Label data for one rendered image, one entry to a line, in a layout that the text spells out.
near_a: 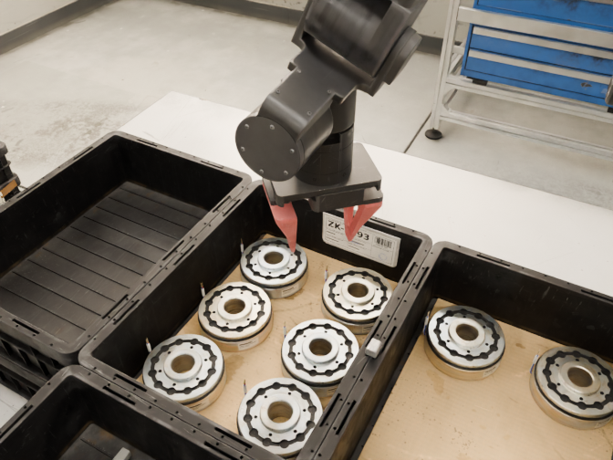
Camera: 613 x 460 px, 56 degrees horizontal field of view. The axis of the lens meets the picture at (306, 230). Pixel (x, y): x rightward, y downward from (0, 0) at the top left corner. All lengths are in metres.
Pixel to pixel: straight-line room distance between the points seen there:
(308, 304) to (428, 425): 0.24
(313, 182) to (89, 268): 0.52
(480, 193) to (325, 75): 0.90
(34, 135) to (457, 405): 2.57
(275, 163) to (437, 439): 0.43
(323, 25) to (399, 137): 2.34
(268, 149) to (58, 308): 0.56
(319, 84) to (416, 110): 2.57
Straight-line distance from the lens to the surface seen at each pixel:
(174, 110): 1.60
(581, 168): 2.81
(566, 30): 2.48
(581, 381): 0.84
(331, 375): 0.75
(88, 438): 0.79
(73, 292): 0.95
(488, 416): 0.79
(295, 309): 0.86
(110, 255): 0.99
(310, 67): 0.46
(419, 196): 1.28
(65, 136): 2.98
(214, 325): 0.81
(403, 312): 0.73
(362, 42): 0.45
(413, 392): 0.78
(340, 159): 0.52
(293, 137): 0.42
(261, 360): 0.80
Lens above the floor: 1.48
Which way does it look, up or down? 42 degrees down
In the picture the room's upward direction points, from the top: straight up
